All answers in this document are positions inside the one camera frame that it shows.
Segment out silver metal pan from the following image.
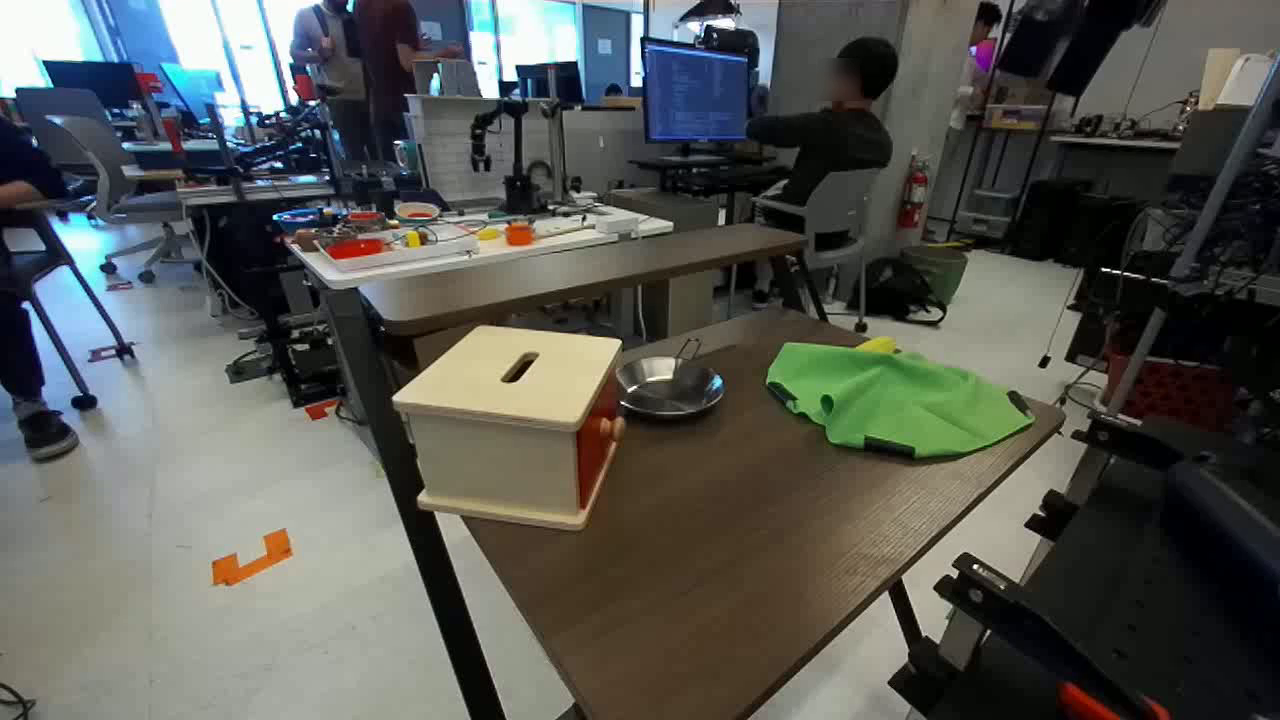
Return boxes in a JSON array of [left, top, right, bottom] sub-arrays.
[[615, 338, 726, 420]]

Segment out orange drawer with knob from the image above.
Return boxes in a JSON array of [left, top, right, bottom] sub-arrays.
[[576, 374, 627, 512]]

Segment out wooden box with slot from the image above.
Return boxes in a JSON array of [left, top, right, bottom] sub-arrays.
[[392, 325, 627, 532]]

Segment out white table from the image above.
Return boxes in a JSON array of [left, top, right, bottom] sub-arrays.
[[287, 204, 675, 453]]

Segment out white tray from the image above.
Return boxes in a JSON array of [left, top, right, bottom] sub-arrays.
[[314, 223, 482, 274]]

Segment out white office chair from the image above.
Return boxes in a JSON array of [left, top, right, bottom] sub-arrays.
[[726, 167, 883, 335]]

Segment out green cloth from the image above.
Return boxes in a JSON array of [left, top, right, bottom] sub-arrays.
[[765, 342, 1037, 461]]

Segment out black backpack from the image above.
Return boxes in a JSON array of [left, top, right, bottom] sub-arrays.
[[861, 257, 949, 328]]

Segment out monitor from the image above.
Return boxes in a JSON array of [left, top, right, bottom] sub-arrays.
[[640, 36, 752, 147]]

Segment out person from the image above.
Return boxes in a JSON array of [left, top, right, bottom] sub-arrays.
[[354, 0, 467, 163], [0, 114, 82, 463], [289, 0, 373, 163], [744, 36, 900, 309], [948, 0, 1005, 133]]

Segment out green bin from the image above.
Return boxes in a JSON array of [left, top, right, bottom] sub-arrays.
[[899, 242, 970, 307]]

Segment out red fire extinguisher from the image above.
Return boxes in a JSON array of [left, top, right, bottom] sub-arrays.
[[896, 151, 930, 232]]

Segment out red crate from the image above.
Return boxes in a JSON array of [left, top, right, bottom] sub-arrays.
[[1104, 348, 1243, 433]]

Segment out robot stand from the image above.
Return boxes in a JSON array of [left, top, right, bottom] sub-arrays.
[[887, 414, 1280, 720]]

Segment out grey office chair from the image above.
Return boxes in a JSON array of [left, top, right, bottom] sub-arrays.
[[44, 114, 203, 286]]

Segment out row of monitors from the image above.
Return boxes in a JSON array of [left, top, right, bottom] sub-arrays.
[[41, 59, 228, 123]]

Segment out black clamp with orange handle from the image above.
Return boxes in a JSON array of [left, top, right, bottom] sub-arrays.
[[933, 552, 1173, 720]]

